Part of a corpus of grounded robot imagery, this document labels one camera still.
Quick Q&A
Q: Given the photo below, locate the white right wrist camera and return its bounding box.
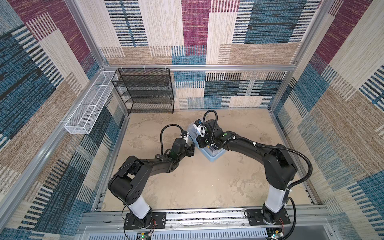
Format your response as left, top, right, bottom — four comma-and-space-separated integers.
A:
194, 119, 208, 137

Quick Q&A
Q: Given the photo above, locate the black mesh shelf rack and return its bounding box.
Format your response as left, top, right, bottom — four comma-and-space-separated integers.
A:
112, 68, 175, 114

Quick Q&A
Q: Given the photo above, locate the blue toolbox with clear lid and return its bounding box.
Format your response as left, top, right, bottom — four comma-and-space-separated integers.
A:
187, 123, 227, 162

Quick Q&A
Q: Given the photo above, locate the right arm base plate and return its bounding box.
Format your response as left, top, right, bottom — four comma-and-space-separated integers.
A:
245, 208, 291, 226

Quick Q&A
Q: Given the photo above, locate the white wire mesh basket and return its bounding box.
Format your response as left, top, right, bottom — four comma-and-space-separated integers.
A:
65, 71, 115, 135

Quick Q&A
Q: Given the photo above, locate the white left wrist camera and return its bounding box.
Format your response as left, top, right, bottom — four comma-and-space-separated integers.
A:
174, 131, 191, 150

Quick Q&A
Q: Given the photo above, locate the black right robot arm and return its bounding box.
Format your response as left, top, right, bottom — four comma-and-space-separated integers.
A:
189, 110, 313, 225

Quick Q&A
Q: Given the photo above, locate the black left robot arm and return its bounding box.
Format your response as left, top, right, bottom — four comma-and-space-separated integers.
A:
108, 124, 195, 227

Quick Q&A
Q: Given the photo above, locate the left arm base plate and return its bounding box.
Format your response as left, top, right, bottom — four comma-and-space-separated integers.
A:
124, 211, 167, 230

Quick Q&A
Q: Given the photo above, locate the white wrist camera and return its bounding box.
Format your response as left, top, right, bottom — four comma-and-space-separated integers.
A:
194, 119, 208, 137
174, 131, 191, 150

